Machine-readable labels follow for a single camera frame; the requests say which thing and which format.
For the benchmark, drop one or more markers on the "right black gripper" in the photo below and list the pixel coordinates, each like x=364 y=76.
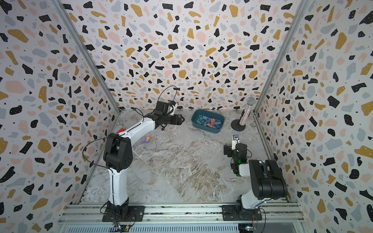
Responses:
x=228 y=148

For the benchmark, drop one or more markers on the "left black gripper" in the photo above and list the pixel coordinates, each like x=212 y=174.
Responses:
x=175 y=116

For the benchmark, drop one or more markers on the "teal plastic storage box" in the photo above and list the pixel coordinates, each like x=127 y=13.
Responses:
x=208 y=121

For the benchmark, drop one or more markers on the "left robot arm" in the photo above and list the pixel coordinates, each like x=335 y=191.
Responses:
x=118 y=157

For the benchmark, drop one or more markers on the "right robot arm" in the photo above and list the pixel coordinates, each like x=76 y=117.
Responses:
x=266 y=179

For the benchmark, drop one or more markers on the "glitter microphone on black stand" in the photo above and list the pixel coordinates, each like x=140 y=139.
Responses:
x=240 y=124

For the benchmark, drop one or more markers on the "purple toy figure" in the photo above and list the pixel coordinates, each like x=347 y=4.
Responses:
x=146 y=139

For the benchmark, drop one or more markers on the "red small block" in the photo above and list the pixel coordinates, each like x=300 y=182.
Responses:
x=120 y=131

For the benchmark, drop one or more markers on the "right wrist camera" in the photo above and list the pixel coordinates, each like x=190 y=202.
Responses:
x=235 y=141

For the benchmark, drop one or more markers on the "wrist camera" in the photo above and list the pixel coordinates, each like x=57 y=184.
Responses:
x=235 y=141
x=165 y=108

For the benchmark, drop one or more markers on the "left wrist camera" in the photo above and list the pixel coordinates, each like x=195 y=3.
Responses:
x=165 y=108

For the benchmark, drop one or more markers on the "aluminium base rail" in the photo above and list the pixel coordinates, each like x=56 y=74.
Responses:
x=270 y=217

